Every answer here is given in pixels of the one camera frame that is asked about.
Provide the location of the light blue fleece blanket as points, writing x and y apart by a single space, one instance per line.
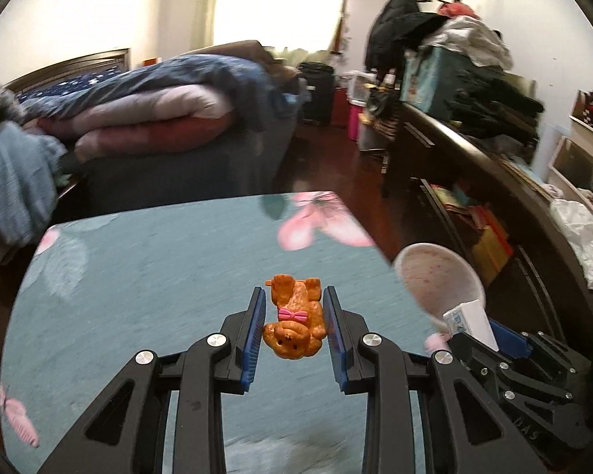
15 182

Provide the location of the navy blue duvet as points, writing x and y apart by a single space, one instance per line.
197 71

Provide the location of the pile of white clothes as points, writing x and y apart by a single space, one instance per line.
474 39

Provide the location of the yellow red box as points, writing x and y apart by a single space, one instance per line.
494 256

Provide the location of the small white carton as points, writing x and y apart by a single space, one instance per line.
469 321

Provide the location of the red cloth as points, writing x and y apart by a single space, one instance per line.
457 9

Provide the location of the white speckled bowl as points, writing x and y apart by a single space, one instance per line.
440 276

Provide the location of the black hanging coat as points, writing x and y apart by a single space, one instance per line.
395 29

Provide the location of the brown bed cover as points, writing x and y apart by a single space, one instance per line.
247 49

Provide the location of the brown teddy bear toy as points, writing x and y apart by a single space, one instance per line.
294 321

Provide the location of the dark wooden sideboard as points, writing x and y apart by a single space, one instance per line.
415 158

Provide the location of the pink container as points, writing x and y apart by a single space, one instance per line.
354 123

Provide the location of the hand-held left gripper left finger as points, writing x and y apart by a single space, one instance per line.
252 350

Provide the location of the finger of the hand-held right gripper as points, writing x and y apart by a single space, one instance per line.
511 340
489 370

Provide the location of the black suitcase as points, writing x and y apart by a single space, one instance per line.
317 94

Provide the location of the teal storage box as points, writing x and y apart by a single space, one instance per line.
440 79

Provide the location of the white plastic bag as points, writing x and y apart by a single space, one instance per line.
583 237

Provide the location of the teal floral tablecloth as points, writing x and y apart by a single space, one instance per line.
153 266

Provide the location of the stack of black clothes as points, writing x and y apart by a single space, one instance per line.
494 108

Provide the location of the black striped bag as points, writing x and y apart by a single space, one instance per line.
383 123

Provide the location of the pale window curtain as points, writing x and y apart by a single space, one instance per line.
276 5

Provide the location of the pink grey folded quilt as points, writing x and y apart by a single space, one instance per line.
153 123

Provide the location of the clear plastic box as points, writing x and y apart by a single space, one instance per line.
360 89

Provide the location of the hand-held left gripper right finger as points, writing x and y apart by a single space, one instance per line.
340 350

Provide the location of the dark wooden bed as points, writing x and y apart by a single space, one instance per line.
178 173

